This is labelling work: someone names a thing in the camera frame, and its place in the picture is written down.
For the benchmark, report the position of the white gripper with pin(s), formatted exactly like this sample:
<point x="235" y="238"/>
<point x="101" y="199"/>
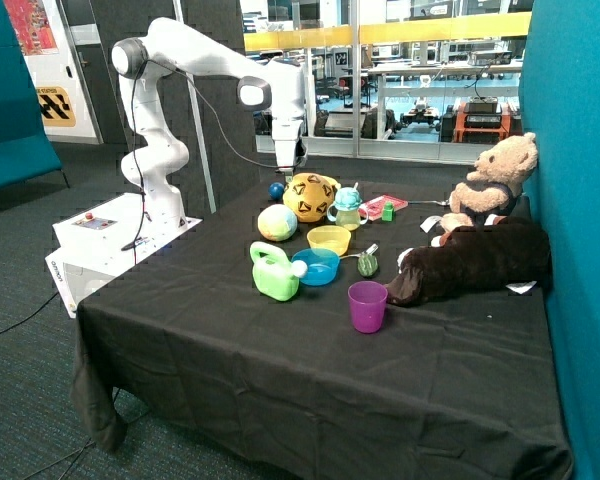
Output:
<point x="289" y="149"/>

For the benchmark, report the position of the small blue ball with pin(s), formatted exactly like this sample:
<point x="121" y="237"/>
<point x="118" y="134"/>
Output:
<point x="276" y="191"/>

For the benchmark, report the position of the pastel multicolour soft ball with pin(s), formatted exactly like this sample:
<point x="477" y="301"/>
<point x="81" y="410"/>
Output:
<point x="277" y="223"/>

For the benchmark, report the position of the green toy watering can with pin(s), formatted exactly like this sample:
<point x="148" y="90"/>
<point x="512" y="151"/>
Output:
<point x="273" y="273"/>

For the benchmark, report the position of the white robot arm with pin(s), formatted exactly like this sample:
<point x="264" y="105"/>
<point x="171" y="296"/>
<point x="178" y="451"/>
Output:
<point x="170" y="46"/>

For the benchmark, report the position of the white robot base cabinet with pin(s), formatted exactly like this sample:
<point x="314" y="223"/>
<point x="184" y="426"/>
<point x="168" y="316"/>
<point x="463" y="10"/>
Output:
<point x="102" y="243"/>

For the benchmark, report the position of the large yellow black ball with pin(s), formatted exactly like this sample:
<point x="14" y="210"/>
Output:
<point x="309" y="196"/>

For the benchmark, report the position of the teal lid sippy cup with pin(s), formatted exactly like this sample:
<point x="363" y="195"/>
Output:
<point x="348" y="210"/>

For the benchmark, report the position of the yellow plastic bowl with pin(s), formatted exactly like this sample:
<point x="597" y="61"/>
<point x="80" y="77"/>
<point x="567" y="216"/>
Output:
<point x="332" y="237"/>

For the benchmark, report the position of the red pink book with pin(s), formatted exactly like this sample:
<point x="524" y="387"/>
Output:
<point x="373" y="209"/>

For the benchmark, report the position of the blue plastic bowl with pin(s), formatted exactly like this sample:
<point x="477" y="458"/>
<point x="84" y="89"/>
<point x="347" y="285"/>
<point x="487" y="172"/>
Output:
<point x="322" y="265"/>

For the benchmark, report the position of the green toy block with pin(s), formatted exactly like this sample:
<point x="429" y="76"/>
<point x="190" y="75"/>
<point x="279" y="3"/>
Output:
<point x="388" y="212"/>

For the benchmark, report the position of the silver spoon near bowls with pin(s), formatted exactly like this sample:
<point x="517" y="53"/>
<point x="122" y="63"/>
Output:
<point x="369" y="251"/>

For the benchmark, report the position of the green toy vegetable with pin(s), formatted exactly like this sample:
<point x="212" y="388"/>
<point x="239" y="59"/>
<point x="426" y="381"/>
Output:
<point x="367" y="265"/>

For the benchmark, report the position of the purple plastic cup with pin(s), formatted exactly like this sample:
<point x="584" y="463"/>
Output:
<point x="367" y="303"/>

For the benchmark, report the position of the silver spoon near bear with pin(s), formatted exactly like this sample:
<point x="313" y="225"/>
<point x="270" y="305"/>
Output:
<point x="443" y="203"/>

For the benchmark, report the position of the black tablecloth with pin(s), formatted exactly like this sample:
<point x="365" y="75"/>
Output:
<point x="462" y="388"/>

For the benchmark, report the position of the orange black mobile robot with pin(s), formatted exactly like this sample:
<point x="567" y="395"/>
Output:
<point x="481" y="120"/>

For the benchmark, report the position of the beige teddy bear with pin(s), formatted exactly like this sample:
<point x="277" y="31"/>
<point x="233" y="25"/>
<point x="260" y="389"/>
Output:
<point x="495" y="184"/>

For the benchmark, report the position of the white lab table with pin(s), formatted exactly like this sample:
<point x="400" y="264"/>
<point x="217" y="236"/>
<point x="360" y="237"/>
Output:
<point x="436" y="85"/>

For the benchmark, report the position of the dark brown plush dog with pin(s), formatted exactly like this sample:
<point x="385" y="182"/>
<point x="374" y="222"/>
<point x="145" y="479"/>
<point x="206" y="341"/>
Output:
<point x="514" y="250"/>

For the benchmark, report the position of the yellow black sign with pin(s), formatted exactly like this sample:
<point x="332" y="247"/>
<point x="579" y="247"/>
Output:
<point x="55" y="107"/>

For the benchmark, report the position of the teal sofa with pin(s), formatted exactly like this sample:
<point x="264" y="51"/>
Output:
<point x="25" y="150"/>

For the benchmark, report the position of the teal partition panel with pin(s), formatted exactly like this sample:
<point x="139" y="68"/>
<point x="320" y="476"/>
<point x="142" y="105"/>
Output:
<point x="560" y="100"/>

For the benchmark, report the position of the red wall poster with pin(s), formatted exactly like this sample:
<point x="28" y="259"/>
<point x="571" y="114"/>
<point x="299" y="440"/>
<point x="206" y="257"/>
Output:
<point x="31" y="24"/>

